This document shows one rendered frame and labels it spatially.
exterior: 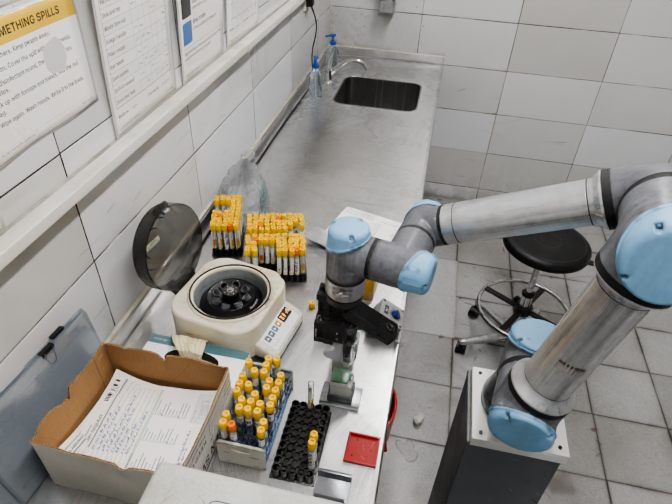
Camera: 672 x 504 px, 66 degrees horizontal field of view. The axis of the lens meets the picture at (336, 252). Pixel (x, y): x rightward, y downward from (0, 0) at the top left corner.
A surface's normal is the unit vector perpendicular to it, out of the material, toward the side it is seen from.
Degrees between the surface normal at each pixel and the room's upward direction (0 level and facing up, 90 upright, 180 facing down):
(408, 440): 0
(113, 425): 1
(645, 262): 83
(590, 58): 90
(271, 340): 25
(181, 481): 0
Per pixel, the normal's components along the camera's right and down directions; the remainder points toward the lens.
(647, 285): -0.37, 0.46
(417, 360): 0.04, -0.79
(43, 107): 0.97, 0.17
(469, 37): -0.21, 0.60
